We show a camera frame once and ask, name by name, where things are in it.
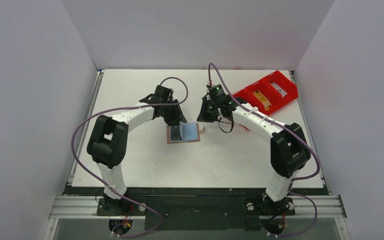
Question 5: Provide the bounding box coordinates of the aluminium frame rail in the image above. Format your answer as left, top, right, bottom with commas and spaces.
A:
49, 195, 347, 220

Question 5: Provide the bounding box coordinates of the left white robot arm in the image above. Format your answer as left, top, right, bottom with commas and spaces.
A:
86, 85, 187, 215

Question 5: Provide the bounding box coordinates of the brown leather card holder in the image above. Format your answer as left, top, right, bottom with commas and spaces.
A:
166, 122, 206, 144

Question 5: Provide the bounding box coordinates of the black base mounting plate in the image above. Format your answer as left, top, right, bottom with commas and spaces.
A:
96, 187, 296, 233

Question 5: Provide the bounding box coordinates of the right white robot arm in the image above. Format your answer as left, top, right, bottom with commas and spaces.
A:
197, 84, 311, 214

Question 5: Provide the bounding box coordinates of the red three-compartment bin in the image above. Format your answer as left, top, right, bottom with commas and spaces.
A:
233, 70, 299, 116

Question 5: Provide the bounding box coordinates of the dark grey card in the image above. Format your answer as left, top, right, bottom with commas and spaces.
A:
169, 125, 183, 142

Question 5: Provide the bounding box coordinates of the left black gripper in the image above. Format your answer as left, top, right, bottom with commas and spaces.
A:
162, 100, 186, 127

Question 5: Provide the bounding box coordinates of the white patterned card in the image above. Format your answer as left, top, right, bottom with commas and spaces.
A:
270, 82, 287, 98

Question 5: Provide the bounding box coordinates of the yellow card in bin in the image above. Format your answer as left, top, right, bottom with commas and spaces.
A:
252, 90, 272, 111

